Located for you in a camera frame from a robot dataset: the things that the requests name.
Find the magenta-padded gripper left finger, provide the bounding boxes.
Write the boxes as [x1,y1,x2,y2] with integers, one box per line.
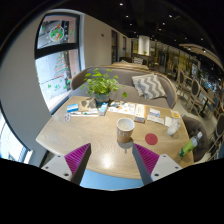
[41,142,93,186]

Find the group of dining chairs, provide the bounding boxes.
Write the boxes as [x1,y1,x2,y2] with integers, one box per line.
[174,68,224,158]

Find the small blue white card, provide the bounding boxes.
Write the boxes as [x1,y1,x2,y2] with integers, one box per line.
[66,103,80,114]

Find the clear green-labelled drink bottle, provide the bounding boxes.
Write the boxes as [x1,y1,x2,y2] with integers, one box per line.
[178,131,204,158]

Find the grey curved sofa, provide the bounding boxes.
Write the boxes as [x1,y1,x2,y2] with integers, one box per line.
[69,64,179,109]

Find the white paper packet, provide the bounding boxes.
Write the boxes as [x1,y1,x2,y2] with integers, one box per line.
[146,114,166,125]

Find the potted green plant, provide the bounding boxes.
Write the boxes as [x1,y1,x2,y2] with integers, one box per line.
[79,67,128,108]

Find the black-framed window with decals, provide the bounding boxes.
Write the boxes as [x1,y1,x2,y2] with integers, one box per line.
[34,12,82,113]

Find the white round column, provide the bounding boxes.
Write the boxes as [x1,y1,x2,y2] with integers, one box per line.
[137,34,151,56]

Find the white blue small packet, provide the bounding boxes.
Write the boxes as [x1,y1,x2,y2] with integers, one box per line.
[149,107,162,118]

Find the white paper napkin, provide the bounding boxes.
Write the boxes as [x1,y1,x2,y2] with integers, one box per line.
[164,116,174,128]

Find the group of ceiling lights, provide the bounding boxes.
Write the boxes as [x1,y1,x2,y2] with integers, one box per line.
[118,1,208,53]

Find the clear plastic cup with straw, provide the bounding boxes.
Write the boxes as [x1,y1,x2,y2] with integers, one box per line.
[166,117,183,137]

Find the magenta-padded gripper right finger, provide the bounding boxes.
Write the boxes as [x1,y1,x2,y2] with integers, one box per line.
[131,142,184,186]

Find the grey white chevron cushion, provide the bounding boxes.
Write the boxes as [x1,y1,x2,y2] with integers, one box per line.
[131,73,168,100]

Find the brown cardboard box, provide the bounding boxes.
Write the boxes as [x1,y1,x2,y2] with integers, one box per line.
[78,97,98,111]

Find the yellow card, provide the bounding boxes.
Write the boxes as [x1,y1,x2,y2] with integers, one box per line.
[170,110,182,119]

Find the white colourful printed leaflet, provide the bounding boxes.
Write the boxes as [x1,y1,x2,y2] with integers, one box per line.
[108,100,137,116]

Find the long white blue packet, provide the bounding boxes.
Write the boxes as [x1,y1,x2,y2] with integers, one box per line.
[69,109,100,118]

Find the small blue white tissue box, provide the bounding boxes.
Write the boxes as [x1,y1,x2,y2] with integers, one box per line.
[98,102,110,117]

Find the brown mug, white inside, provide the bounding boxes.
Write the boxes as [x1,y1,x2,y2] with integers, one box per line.
[116,117,136,144]

